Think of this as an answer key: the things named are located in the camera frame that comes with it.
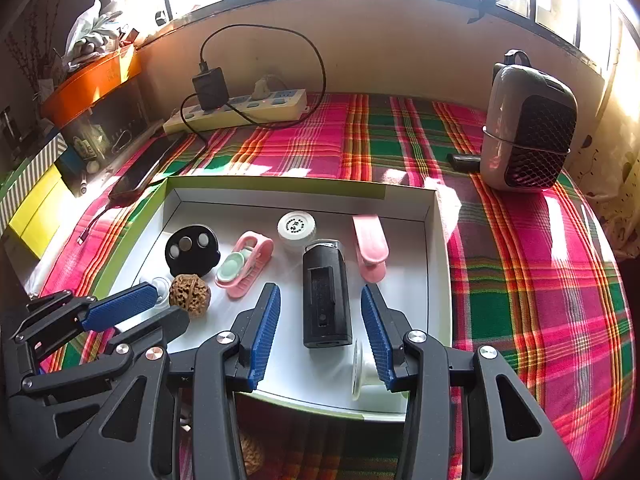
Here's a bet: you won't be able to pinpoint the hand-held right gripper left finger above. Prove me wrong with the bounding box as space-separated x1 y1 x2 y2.
60 282 282 480

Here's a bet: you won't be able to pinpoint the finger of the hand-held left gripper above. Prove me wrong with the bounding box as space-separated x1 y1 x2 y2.
10 282 158 351
7 306 191 401

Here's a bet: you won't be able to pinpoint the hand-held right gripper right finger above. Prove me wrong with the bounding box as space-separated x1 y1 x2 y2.
360 284 583 480

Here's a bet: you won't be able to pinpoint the white and green spool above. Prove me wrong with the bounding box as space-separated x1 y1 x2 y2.
350 339 403 402

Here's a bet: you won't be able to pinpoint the brown walnut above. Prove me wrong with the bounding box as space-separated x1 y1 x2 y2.
168 273 211 312
239 427 265 478

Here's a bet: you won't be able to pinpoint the black rectangular device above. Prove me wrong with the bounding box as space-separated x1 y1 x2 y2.
301 238 354 348

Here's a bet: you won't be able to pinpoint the small pink clip mint roller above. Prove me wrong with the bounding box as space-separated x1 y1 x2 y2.
215 231 274 300

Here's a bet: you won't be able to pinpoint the black oval three-button device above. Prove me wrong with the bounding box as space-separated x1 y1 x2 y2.
165 226 222 277

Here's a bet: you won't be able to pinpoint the large pink clip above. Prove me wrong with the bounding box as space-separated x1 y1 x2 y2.
351 214 390 283

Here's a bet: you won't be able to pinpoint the white cardboard box green trim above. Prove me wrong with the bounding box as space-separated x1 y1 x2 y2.
75 175 453 423

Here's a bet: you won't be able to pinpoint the white round bottle cap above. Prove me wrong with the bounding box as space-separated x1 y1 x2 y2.
277 210 317 256

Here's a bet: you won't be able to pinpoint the yellow box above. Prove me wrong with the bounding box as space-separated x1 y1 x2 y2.
7 165 68 261

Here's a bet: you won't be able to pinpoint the black smartphone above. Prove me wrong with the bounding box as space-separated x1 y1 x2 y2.
108 132 183 203

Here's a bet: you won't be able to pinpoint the pink green plaid blanket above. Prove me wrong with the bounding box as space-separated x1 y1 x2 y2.
30 91 631 480

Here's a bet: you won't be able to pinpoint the striped box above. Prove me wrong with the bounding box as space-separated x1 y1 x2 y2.
0 135 68 233

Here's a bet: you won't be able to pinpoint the orange storage box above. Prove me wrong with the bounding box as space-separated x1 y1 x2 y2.
40 42 143 128

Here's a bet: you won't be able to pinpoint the white power strip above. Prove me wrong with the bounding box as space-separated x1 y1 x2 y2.
163 87 308 136

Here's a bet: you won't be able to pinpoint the black charger adapter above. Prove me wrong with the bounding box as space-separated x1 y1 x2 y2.
192 67 231 111

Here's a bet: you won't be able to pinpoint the white plug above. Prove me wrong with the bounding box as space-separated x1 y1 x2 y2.
250 74 281 103

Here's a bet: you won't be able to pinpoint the small space heater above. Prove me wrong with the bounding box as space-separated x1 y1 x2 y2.
479 49 578 192

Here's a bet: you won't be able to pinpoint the white plastic bag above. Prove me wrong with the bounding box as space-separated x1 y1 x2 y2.
62 0 126 68

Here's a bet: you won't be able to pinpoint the dried branches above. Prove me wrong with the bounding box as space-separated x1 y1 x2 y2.
5 0 71 96

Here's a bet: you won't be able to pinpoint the patterned curtain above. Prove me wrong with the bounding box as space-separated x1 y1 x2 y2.
580 5 640 261

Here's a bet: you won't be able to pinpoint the black window hook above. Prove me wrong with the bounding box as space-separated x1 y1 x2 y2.
467 0 515 23

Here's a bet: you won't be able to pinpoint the thin phone cable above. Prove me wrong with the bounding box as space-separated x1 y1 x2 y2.
77 200 117 246

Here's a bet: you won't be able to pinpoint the black charger cable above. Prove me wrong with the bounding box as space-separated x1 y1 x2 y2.
181 24 328 147

